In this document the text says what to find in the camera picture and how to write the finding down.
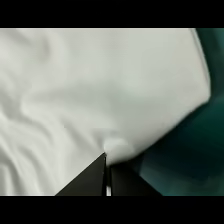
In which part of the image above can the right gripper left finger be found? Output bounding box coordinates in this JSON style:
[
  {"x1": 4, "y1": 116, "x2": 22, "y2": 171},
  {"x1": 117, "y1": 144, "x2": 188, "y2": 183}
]
[{"x1": 55, "y1": 152, "x2": 108, "y2": 197}]

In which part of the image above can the white shirt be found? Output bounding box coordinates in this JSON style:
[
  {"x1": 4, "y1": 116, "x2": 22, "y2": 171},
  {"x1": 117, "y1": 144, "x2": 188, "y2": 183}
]
[{"x1": 0, "y1": 27, "x2": 212, "y2": 197}]

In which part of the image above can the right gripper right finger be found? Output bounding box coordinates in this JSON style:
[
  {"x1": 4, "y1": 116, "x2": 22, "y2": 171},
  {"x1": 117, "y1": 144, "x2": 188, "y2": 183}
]
[{"x1": 110, "y1": 161, "x2": 163, "y2": 197}]

